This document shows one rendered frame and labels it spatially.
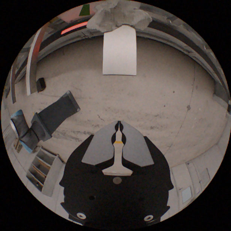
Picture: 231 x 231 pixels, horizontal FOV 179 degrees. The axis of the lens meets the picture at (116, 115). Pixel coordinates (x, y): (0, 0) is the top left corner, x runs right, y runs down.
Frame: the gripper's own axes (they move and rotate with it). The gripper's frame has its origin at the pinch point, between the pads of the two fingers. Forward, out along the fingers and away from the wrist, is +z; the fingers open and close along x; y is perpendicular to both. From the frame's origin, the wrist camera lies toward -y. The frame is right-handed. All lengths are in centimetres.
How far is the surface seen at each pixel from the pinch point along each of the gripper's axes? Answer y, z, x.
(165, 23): -33.6, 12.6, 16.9
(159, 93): 9, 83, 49
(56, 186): 217, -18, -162
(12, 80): -18, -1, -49
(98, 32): -58, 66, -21
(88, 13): -34.2, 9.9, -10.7
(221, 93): -37, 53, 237
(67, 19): -34.2, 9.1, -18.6
